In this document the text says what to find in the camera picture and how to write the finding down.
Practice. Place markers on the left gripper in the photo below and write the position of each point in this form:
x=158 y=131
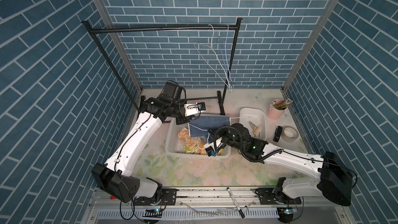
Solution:
x=181 y=120

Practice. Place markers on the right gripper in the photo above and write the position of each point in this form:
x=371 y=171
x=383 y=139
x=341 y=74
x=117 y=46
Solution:
x=221 y=134

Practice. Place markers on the blue bear towel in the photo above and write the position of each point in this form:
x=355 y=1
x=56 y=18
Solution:
x=199 y=128

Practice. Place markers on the orange bunny towel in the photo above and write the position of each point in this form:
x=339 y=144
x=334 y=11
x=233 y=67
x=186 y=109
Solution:
x=193 y=145

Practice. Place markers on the white wire hanger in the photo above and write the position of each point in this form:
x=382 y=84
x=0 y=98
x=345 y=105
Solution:
x=213 y=52
x=231 y=118

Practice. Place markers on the light blue wire hanger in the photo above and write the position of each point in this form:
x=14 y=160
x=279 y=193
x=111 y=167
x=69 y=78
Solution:
x=222 y=46

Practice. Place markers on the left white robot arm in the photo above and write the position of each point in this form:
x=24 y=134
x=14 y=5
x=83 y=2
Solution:
x=115 y=175

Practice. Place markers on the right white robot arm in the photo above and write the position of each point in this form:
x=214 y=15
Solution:
x=326 y=175

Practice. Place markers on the white perforated plastic basket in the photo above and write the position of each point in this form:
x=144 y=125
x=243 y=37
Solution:
x=175 y=147

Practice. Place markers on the white rectangular tray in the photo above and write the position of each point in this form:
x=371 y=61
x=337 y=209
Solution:
x=257 y=117

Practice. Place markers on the pink metal pen bucket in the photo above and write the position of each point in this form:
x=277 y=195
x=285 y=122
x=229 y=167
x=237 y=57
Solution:
x=273 y=112

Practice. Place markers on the black object beside tape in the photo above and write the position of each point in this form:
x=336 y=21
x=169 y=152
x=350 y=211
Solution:
x=278 y=133

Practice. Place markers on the roll of tape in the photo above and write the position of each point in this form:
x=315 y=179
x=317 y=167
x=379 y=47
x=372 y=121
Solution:
x=289 y=134

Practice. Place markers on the bundle of coloured pencils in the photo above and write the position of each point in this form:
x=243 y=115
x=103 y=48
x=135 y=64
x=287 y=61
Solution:
x=282 y=105

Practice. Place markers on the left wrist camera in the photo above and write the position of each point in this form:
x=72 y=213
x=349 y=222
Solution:
x=193 y=109

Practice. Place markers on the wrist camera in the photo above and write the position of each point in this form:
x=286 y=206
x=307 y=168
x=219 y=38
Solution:
x=193 y=109
x=213 y=149

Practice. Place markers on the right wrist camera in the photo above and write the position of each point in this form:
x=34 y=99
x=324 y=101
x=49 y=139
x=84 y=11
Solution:
x=213 y=149

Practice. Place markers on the black marker on rail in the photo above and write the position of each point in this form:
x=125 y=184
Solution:
x=235 y=202

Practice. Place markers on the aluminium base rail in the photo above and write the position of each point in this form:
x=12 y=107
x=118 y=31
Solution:
x=185 y=204

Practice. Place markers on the black clothes rack frame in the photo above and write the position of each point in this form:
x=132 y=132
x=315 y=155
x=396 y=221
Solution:
x=160 y=56

